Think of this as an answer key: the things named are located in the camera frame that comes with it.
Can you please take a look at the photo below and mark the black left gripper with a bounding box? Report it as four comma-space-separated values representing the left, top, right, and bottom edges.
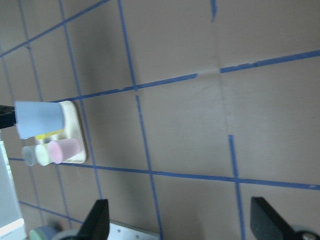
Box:
0, 105, 17, 129

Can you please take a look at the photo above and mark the pale green plastic cup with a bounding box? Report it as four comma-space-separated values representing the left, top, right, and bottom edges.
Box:
34, 143, 53, 166

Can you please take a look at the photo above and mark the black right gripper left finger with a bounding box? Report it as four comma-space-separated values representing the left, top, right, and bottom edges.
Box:
77, 199, 110, 240

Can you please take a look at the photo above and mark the light blue ikea cup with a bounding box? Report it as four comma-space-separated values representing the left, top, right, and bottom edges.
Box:
14, 101, 65, 140

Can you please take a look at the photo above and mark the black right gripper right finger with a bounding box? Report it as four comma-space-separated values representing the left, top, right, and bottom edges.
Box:
250, 197, 300, 240

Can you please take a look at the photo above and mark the grey plastic cup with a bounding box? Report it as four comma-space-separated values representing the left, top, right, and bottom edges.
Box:
21, 145, 37, 167

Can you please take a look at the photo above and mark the green ceramic bowl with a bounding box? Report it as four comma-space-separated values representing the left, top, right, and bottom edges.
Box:
28, 225, 60, 240

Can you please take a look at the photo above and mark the cream plastic tray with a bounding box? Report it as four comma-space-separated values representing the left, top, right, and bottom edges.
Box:
34, 100, 88, 164

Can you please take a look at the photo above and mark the yellow plastic cup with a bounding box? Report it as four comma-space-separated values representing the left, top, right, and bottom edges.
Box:
34, 133, 54, 140

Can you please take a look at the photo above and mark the pink plastic cup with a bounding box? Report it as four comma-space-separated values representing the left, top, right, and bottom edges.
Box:
48, 138, 82, 164

